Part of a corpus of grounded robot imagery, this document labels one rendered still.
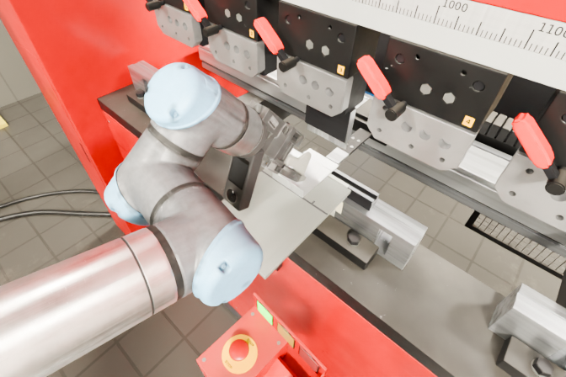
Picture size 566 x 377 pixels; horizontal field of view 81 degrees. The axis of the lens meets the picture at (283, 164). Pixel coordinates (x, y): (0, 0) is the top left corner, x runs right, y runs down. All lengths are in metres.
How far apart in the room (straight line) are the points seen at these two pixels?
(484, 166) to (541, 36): 0.51
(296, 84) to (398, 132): 0.20
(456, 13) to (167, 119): 0.34
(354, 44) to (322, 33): 0.06
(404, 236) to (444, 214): 1.45
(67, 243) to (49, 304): 1.81
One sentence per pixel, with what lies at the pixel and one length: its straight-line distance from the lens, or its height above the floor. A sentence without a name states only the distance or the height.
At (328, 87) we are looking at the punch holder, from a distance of 0.59.
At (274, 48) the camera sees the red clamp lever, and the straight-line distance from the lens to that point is 0.58.
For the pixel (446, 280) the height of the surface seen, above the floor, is 0.87.
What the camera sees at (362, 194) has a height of 1.00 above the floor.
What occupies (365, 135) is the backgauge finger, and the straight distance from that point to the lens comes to 0.85.
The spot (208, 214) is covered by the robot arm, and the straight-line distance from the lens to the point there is 0.33.
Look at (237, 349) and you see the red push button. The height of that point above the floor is 0.81.
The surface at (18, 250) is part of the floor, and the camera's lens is 2.21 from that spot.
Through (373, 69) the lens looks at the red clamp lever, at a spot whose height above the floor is 1.30.
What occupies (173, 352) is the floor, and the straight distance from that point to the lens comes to 1.64.
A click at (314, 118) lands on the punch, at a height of 1.12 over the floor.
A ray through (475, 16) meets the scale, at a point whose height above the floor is 1.39.
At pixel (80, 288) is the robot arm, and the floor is 1.28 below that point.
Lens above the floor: 1.52
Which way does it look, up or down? 44 degrees down
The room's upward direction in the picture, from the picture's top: 2 degrees clockwise
